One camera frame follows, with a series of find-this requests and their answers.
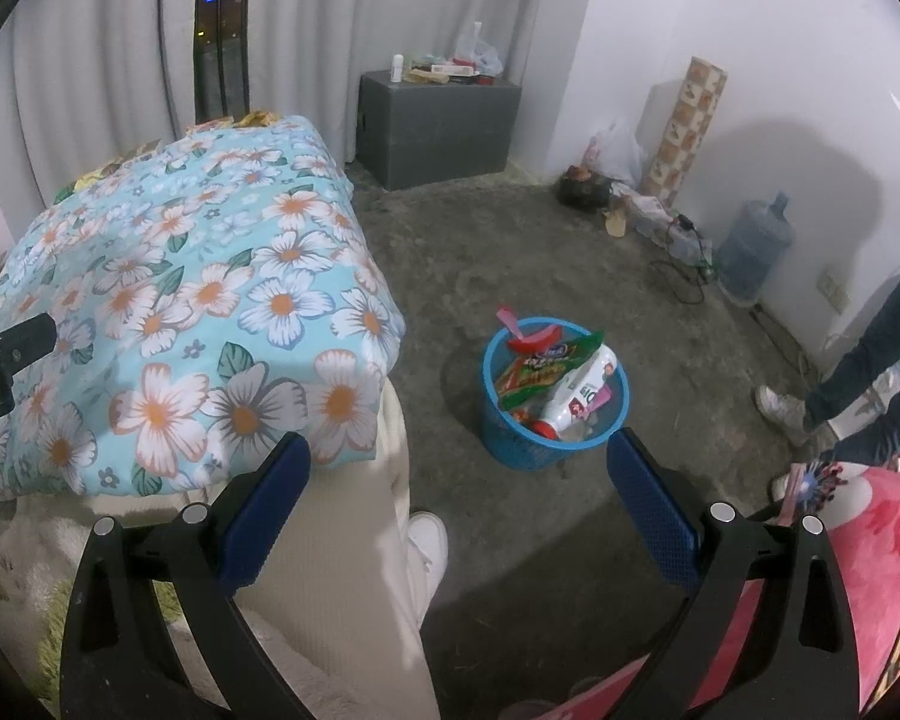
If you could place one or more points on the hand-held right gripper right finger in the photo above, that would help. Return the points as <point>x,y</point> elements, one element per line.
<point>649,502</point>

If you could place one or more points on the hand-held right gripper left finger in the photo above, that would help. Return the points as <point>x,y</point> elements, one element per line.
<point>266,514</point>

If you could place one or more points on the blue plastic mesh basket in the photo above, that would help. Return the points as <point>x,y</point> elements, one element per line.
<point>517,446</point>

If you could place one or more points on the person's beige trouser leg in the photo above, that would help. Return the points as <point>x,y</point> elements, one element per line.
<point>345,577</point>

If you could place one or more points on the pink wrapper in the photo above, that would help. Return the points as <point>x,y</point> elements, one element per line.
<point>601,395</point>

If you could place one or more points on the white plastic bottle red cap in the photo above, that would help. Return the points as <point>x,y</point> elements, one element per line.
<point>574,405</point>

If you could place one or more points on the person's white shoe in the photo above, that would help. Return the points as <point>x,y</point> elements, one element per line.
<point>429,547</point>
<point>780,409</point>
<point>780,486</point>

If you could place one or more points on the green snack packet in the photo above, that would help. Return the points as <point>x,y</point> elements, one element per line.
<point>547,371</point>

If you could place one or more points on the red wrapper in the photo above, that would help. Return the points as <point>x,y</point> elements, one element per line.
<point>536,337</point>

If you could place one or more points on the light blue floral blanket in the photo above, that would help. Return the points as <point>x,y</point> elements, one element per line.
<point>195,277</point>

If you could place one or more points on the pink floral blanket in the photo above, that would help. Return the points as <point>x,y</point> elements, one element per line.
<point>870,562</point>

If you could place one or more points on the pink plastic strip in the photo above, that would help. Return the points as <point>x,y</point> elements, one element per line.
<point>508,319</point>

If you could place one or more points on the crumpled clear plastic sheet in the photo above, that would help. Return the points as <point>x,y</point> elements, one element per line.
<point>690,244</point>

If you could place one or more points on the plain blue water jug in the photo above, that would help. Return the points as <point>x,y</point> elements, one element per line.
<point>754,247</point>

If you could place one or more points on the scattered papers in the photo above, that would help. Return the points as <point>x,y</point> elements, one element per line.
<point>649,210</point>

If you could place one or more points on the white curtain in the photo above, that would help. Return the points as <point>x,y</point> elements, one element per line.
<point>82,52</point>

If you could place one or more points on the white plastic shopping bag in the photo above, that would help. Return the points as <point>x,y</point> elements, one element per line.
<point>615,154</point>

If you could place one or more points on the yellow patterned cloth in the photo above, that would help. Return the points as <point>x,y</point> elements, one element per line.
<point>247,120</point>

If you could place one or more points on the rolled patterned mat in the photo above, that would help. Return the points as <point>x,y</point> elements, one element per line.
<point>686,127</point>

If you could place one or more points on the grey cabinet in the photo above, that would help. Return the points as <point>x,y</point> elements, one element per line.
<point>435,135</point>

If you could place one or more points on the dark window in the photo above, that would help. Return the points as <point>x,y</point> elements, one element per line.
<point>223,30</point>

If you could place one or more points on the small white bottle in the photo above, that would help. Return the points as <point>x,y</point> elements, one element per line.
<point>398,69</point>

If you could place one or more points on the clutter on grey cabinet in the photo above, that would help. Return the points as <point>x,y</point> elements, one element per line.
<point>442,69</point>

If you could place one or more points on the clear plastic bag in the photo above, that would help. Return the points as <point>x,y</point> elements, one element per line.
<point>484,52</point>

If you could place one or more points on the white wall socket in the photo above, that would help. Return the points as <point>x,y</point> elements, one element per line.
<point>834,291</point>

